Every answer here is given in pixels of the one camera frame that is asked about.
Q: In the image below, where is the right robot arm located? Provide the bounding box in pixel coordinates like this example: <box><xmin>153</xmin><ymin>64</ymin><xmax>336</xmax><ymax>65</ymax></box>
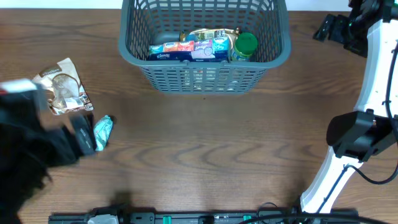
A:
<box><xmin>300</xmin><ymin>0</ymin><xmax>397</xmax><ymax>213</ymax></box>

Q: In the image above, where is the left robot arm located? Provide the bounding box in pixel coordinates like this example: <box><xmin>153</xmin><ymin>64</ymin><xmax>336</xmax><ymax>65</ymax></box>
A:
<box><xmin>1</xmin><ymin>79</ymin><xmax>96</xmax><ymax>223</ymax></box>

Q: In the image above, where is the small teal packet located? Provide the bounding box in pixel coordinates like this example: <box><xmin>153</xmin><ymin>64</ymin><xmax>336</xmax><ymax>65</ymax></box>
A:
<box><xmin>93</xmin><ymin>115</ymin><xmax>114</xmax><ymax>151</ymax></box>

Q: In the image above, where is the blue tissue pack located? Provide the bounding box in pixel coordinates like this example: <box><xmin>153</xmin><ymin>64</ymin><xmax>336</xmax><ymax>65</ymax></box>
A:
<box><xmin>148</xmin><ymin>37</ymin><xmax>230</xmax><ymax>62</ymax></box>

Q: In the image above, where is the grey plastic basket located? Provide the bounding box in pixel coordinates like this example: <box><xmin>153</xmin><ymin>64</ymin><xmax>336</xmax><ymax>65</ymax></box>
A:
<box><xmin>119</xmin><ymin>0</ymin><xmax>291</xmax><ymax>94</ymax></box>

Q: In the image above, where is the white brown snack bag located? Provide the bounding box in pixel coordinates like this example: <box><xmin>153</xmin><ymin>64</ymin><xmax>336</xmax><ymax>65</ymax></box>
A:
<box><xmin>32</xmin><ymin>58</ymin><xmax>94</xmax><ymax>115</ymax></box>

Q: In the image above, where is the gold foil food pouch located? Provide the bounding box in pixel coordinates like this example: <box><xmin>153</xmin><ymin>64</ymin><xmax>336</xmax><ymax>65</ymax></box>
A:
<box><xmin>179</xmin><ymin>28</ymin><xmax>240</xmax><ymax>41</ymax></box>

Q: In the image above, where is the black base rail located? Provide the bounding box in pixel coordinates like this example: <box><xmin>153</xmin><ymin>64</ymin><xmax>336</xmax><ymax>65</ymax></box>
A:
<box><xmin>48</xmin><ymin>203</ymin><xmax>382</xmax><ymax>224</ymax></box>

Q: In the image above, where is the green lid jar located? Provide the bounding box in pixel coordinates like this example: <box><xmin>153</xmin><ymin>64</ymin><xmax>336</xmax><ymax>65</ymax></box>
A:
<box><xmin>231</xmin><ymin>32</ymin><xmax>258</xmax><ymax>61</ymax></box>

